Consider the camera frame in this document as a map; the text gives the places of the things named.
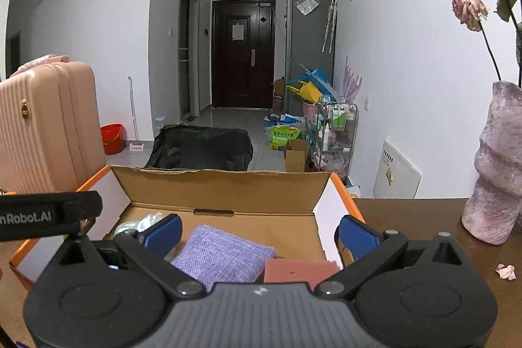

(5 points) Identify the metal wire trolley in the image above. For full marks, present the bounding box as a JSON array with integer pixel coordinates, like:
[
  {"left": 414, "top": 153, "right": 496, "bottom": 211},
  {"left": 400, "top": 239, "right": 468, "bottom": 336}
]
[{"left": 312, "top": 101, "right": 359, "bottom": 179}]

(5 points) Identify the purple textured vase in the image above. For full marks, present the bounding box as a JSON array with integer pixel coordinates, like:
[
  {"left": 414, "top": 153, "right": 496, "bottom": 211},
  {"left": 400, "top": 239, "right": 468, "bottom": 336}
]
[{"left": 461, "top": 81, "right": 521, "bottom": 246}]

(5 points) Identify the purple woven drawstring pouch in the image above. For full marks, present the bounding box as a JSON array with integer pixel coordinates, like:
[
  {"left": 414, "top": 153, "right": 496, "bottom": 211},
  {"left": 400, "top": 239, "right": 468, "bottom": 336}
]
[{"left": 171, "top": 225, "right": 276, "bottom": 292}]

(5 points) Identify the iridescent white plastic bag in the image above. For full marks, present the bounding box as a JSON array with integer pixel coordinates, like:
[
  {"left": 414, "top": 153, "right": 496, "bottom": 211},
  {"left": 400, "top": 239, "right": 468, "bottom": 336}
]
[{"left": 114, "top": 213, "right": 164, "bottom": 235}]

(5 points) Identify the yellow and blue bags pile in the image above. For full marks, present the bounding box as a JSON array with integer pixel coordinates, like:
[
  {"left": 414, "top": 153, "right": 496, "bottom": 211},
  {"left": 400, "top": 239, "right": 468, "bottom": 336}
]
[{"left": 286, "top": 65, "right": 341, "bottom": 104}]

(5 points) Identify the small cardboard box on floor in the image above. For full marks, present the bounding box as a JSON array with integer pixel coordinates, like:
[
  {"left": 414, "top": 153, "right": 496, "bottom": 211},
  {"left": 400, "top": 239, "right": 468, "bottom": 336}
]
[{"left": 284, "top": 139, "right": 309, "bottom": 173}]

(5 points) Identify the pink and yellow sponge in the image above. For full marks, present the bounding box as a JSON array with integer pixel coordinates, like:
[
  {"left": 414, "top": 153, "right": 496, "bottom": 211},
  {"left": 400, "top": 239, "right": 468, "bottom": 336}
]
[{"left": 264, "top": 259, "right": 339, "bottom": 291}]

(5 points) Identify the grey refrigerator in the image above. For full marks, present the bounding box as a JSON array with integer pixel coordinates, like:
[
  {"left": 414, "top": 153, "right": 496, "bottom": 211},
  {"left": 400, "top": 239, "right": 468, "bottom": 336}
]
[{"left": 283, "top": 0, "right": 337, "bottom": 118}]

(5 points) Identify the red bucket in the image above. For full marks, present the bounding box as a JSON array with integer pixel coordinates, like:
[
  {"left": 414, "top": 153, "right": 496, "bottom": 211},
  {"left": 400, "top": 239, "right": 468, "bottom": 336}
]
[{"left": 101, "top": 124, "right": 124, "bottom": 156}]

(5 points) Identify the pink ribbed suitcase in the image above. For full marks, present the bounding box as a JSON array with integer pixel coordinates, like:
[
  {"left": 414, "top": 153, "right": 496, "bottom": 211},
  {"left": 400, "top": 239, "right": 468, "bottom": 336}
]
[{"left": 1, "top": 62, "right": 106, "bottom": 194}]

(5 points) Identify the dark wooden door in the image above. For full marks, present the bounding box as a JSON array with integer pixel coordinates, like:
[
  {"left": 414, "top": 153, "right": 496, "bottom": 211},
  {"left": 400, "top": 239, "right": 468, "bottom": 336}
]
[{"left": 211, "top": 0, "right": 276, "bottom": 110}]

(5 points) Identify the orange cardboard box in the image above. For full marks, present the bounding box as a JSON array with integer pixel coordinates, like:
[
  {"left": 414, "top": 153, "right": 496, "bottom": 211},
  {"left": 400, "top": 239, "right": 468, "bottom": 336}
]
[{"left": 8, "top": 164, "right": 366, "bottom": 284}]

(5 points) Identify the fallen pink petal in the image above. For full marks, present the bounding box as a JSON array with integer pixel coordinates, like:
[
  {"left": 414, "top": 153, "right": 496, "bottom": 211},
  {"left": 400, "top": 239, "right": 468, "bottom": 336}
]
[{"left": 496, "top": 264, "right": 517, "bottom": 281}]

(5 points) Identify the green snack bag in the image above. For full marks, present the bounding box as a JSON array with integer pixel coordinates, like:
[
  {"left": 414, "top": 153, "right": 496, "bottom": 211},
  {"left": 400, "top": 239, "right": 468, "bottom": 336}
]
[{"left": 269, "top": 125, "right": 301, "bottom": 151}]

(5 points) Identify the black bag on floor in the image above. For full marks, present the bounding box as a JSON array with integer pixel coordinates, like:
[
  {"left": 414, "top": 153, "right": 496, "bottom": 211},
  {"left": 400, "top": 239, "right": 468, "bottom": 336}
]
[{"left": 145, "top": 125, "right": 253, "bottom": 171}]

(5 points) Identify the white wall panel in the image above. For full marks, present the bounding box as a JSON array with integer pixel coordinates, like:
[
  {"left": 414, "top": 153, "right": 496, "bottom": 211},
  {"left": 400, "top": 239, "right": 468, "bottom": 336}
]
[{"left": 373, "top": 141, "right": 422, "bottom": 199}]

